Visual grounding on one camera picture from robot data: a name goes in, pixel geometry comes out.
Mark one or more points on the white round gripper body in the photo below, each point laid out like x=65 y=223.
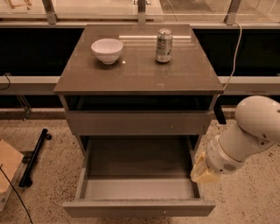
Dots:
x=220 y=160

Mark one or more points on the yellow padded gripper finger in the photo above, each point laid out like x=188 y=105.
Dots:
x=201 y=173

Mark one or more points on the white ceramic bowl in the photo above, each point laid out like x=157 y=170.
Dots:
x=107 y=50

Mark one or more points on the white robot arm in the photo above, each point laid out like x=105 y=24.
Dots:
x=257 y=128

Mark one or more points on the grey drawer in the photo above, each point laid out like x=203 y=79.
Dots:
x=137 y=124
x=146 y=176

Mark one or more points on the grey drawer cabinet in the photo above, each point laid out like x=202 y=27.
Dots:
x=136 y=82

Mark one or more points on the grey top drawer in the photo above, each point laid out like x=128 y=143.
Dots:
x=137 y=124

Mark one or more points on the green soda can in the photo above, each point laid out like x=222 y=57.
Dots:
x=164 y=45

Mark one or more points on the wooden board on floor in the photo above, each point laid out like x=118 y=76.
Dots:
x=10 y=160

